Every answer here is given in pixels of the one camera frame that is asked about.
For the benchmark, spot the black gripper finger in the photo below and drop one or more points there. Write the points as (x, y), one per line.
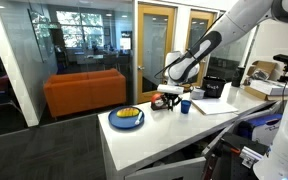
(167, 105)
(171, 106)

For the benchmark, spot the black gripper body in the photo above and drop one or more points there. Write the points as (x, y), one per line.
(173, 98)

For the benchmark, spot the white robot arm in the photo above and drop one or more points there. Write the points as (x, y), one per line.
(243, 16)

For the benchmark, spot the dark blue cup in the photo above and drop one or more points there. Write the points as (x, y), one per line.
(185, 106)

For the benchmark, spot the red tape dispenser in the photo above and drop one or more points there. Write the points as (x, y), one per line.
(158, 102)

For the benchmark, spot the white notepad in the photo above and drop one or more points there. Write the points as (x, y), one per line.
(213, 106)

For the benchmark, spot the black basket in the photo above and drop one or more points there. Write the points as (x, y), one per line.
(213, 86)

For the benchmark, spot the yellow mango toy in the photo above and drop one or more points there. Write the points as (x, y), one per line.
(127, 112)

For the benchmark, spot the blue plate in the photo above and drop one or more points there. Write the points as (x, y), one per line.
(123, 123)

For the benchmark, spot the open cardboard box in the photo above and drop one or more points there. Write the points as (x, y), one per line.
(258, 83)

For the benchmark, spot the blue white box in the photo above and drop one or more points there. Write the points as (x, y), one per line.
(261, 129)

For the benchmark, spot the orange sofa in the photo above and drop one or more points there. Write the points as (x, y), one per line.
(71, 93)

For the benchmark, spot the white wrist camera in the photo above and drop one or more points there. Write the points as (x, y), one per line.
(170, 89)

